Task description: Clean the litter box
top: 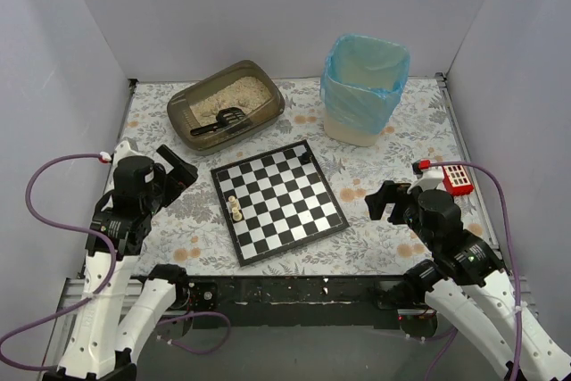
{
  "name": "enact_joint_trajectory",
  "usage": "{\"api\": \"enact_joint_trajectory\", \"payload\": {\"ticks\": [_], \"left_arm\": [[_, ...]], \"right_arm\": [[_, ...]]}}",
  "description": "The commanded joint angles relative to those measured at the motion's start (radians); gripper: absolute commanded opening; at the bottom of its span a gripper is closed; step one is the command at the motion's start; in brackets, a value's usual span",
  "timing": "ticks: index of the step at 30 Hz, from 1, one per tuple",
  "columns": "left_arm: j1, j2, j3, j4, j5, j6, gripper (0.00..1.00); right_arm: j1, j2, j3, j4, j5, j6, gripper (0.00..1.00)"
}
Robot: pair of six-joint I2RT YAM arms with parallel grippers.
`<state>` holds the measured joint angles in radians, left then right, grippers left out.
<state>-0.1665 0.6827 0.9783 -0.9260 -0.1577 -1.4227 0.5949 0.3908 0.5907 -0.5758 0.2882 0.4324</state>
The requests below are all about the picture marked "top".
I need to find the red toy block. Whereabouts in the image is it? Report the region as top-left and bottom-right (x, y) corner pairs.
(443, 165), (475, 197)

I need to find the beige trash bin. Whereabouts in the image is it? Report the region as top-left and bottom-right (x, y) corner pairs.
(324, 109), (382, 147)

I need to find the black chess piece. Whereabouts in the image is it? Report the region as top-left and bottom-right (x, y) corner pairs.
(300, 152), (310, 164)

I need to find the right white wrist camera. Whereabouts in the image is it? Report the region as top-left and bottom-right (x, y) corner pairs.
(409, 160), (444, 193)

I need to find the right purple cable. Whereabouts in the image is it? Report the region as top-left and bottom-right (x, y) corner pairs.
(421, 160), (530, 381)

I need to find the black white chessboard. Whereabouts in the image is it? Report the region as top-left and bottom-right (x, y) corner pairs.
(211, 140), (349, 267)

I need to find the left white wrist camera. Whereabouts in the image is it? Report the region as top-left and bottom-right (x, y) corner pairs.
(98, 139), (139, 169)

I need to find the cream chess piece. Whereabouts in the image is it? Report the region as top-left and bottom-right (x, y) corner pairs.
(228, 195), (239, 211)
(231, 206), (243, 222)

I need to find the floral table mat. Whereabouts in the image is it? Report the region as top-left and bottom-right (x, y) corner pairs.
(83, 77), (499, 278)

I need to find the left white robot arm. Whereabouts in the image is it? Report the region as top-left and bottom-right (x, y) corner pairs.
(43, 141), (198, 380)

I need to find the brown plastic litter box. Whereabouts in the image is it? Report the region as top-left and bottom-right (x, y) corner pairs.
(167, 60), (285, 155)

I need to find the black litter scoop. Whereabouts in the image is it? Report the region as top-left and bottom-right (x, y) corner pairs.
(190, 107), (252, 137)

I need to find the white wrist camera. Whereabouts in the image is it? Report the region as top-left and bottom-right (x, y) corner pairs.
(98, 139), (139, 169)
(409, 160), (444, 193)

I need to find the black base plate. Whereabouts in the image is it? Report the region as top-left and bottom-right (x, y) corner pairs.
(164, 275), (438, 336)

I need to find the blue plastic bin liner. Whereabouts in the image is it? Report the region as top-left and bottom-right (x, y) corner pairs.
(320, 34), (410, 135)

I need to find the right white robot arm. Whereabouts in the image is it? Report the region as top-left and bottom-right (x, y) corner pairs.
(365, 180), (570, 380)

